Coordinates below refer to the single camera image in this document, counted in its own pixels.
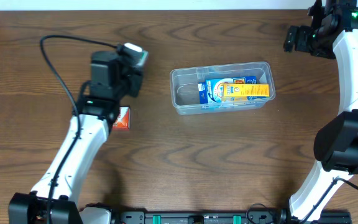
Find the blue fever patch box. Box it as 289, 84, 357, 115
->
198, 76, 266, 104

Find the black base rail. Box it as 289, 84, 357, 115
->
82, 210, 352, 224

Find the white green Panadol box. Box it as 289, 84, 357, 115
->
136, 50, 149, 69

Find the red Panadol ActiFast box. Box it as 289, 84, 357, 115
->
112, 106, 131, 130

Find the clear plastic container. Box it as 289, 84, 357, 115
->
170, 62, 275, 115

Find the yellow medicine box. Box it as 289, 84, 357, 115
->
222, 83, 270, 101

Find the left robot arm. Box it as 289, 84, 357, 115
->
8, 44, 149, 223

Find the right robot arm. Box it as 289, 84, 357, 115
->
275, 0, 358, 223

